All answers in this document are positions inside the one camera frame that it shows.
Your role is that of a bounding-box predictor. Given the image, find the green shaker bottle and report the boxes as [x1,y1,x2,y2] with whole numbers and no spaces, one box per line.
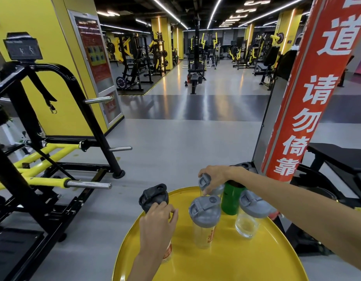
[221,180,247,216]

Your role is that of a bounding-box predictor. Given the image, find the grey mirror panel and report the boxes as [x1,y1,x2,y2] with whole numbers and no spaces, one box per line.
[252,50,298,171]

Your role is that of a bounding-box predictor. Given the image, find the grey lid clear shaker bottle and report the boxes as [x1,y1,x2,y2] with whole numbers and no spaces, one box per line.
[235,190,277,239]
[189,195,222,250]
[199,173,225,199]

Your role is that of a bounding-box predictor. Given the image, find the black squat rack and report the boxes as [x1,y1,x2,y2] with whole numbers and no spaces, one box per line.
[113,32,154,92]

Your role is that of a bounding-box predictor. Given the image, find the red banner pillar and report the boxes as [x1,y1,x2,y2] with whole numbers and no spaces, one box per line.
[261,0,361,182]

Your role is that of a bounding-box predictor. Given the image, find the person's right forearm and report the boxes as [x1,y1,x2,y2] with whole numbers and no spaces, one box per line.
[239,168,361,275]

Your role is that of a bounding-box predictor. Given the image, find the person's right hand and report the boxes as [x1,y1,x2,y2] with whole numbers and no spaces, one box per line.
[198,165,246,196]

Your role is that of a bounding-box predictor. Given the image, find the black yellow weight rack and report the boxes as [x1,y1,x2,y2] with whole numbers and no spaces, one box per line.
[148,31,169,76]

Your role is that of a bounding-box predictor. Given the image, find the ceiling light strips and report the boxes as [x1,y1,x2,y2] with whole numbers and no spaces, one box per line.
[96,0,312,34]

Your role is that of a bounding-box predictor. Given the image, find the black yellow plate-loaded gym machine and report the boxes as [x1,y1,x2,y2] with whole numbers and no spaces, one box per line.
[0,61,133,281]

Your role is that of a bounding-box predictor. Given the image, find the black lid shaker bottle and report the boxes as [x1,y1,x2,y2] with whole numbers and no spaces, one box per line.
[139,184,174,264]

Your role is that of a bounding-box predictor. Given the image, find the yellow round tray table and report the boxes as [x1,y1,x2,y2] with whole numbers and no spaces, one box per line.
[112,187,309,281]

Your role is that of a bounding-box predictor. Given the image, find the yellow black gym machines group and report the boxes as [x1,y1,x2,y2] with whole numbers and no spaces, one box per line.
[227,40,257,70]

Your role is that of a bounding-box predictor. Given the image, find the person's left hand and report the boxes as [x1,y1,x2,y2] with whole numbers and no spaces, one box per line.
[139,201,179,256]

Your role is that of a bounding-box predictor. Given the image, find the person's left forearm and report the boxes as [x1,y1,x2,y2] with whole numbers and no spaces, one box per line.
[126,252,170,281]

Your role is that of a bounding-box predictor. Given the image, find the black instruction placard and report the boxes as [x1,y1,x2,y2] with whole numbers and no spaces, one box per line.
[3,32,43,61]

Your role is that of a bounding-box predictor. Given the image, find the black padded bench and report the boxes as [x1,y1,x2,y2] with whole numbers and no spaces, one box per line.
[307,142,361,199]

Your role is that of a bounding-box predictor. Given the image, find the black yellow seated machine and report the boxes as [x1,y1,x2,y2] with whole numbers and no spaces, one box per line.
[253,33,283,91]

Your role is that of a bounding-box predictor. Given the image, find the black cable machine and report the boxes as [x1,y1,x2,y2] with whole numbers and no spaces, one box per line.
[185,14,208,95]

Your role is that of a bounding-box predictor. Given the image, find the framed red wall poster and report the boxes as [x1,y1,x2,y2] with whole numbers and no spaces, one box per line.
[68,10,124,129]

